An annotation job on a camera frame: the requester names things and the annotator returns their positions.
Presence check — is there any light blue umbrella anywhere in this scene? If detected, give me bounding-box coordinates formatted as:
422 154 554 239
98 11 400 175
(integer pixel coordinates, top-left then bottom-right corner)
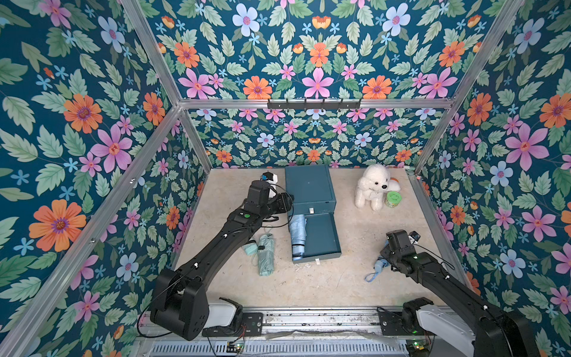
364 257 390 283
288 214 306 261

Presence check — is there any teal drawer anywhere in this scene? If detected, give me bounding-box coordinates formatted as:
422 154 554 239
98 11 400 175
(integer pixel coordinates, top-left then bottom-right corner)
292 213 341 264

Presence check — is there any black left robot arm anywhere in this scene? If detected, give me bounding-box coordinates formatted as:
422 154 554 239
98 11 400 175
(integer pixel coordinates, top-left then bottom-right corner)
148 180 294 341

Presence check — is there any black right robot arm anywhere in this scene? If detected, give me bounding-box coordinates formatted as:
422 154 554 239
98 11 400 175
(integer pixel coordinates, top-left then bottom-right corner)
381 230 541 356

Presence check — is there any mint green folded umbrella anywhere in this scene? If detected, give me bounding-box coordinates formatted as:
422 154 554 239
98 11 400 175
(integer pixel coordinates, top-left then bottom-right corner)
257 234 275 277

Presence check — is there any teal drawer cabinet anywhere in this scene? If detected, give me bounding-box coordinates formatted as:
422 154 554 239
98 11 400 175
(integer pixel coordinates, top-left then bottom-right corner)
285 165 337 215

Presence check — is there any green lidded cup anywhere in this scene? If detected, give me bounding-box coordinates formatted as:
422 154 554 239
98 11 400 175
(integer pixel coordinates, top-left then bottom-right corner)
385 191 402 208

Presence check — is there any white plush dog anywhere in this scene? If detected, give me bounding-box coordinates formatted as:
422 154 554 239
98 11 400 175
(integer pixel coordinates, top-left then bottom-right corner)
355 165 390 212

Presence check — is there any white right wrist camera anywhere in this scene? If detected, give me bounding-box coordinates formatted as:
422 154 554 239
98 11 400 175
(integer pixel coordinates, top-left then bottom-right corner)
408 231 421 244

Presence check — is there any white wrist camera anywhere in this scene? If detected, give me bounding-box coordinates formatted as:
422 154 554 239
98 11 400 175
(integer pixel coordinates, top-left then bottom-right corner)
260 171 278 199
408 231 421 244

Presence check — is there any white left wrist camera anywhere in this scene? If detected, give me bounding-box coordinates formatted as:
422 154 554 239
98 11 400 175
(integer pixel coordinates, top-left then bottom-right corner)
260 171 278 199

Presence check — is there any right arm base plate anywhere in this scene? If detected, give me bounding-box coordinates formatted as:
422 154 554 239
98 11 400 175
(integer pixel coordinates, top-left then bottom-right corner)
376 306 417 336

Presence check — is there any black wall hook rail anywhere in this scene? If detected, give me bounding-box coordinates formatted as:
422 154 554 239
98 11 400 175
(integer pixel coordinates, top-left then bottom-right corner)
266 98 361 111

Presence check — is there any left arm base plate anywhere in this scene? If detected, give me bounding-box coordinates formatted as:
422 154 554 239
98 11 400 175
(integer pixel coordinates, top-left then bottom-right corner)
202 312 264 338

